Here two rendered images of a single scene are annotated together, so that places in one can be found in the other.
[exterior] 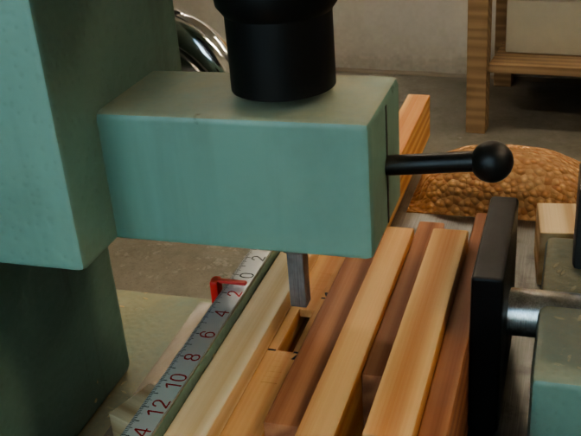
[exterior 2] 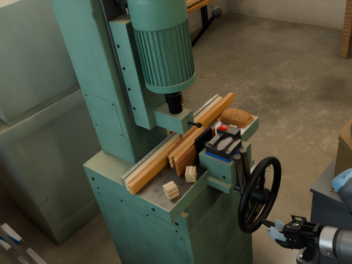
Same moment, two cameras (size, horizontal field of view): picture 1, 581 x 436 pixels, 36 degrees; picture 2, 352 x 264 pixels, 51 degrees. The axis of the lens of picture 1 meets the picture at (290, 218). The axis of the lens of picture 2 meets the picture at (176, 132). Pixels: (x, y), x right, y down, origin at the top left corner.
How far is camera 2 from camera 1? 1.00 m
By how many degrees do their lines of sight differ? 24
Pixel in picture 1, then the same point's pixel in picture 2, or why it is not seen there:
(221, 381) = (165, 146)
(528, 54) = not seen: outside the picture
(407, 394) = (180, 152)
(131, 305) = not seen: hidden behind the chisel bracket
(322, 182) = (177, 124)
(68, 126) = (148, 113)
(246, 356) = (169, 143)
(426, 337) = (188, 146)
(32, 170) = (144, 118)
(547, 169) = (240, 116)
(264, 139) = (171, 118)
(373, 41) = (318, 15)
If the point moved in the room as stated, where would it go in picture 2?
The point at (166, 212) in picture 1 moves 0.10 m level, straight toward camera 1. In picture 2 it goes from (161, 123) to (155, 140)
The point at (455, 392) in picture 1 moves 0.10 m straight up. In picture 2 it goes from (187, 153) to (184, 131)
